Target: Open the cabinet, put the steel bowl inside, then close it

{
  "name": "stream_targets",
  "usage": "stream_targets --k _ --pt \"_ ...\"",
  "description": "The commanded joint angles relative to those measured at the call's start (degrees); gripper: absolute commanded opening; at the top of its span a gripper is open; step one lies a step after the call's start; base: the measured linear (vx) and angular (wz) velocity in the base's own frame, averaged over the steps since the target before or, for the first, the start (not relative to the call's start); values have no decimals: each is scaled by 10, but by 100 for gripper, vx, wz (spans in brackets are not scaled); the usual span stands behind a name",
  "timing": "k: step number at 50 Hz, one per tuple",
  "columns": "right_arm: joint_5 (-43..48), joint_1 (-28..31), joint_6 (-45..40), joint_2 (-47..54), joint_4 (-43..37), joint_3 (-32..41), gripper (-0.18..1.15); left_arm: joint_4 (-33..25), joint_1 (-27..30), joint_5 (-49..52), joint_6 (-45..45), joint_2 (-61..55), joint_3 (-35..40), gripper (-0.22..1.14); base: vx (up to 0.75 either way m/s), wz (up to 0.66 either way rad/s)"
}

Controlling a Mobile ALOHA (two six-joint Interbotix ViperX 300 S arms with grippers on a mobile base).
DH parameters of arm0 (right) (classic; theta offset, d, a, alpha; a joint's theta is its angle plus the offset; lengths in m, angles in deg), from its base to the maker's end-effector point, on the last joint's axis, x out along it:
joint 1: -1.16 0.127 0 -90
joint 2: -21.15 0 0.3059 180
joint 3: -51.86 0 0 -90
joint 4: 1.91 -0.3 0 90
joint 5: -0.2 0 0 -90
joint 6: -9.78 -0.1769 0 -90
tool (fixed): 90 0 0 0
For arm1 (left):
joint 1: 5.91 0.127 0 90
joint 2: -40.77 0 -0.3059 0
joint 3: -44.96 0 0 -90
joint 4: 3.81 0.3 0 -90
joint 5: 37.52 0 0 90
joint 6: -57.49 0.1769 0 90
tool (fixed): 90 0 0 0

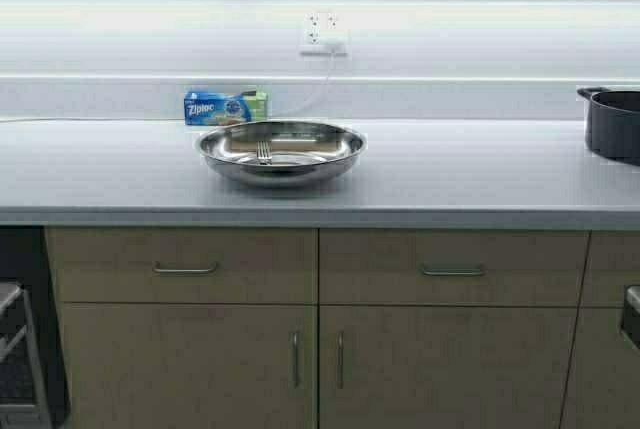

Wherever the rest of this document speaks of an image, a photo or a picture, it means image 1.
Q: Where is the large stainless steel pan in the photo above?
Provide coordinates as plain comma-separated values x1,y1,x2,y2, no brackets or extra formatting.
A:
196,119,367,188

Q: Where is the right lower cabinet door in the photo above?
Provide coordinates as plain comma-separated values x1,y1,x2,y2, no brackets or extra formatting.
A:
319,306,575,428

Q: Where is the cabinet door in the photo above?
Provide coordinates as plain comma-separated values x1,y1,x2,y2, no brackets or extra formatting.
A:
319,306,575,428
62,303,316,428

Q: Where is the left lower cabinet door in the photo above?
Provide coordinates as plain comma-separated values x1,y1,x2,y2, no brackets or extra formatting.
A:
62,303,316,428

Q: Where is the dark grey cooking pot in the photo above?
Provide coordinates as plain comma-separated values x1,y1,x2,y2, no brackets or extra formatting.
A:
577,87,639,166

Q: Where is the silver metal fork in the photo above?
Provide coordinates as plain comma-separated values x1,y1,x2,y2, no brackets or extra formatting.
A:
256,141,272,165

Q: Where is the right lower drawer front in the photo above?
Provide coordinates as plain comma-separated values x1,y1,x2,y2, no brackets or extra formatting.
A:
319,229,588,307

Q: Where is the drawer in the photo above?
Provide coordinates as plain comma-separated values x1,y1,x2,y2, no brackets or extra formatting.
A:
319,229,588,307
46,227,317,304

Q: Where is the white plug adapter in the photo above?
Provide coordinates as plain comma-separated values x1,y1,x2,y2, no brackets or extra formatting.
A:
322,38,345,54

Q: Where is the blue green Ziploc box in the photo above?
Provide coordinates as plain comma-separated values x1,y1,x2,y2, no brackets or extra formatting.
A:
183,91,268,126

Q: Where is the left lower drawer front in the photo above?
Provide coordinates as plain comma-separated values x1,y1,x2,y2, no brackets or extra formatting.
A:
46,227,317,304

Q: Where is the white power cable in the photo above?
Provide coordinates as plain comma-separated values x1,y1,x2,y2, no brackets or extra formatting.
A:
0,48,337,124

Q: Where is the white wall outlet plate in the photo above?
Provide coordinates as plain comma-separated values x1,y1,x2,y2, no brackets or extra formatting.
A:
299,12,348,57

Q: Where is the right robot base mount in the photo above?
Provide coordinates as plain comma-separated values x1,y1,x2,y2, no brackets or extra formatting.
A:
620,285,640,348

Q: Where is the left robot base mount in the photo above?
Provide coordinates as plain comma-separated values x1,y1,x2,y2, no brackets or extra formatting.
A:
1,282,53,428

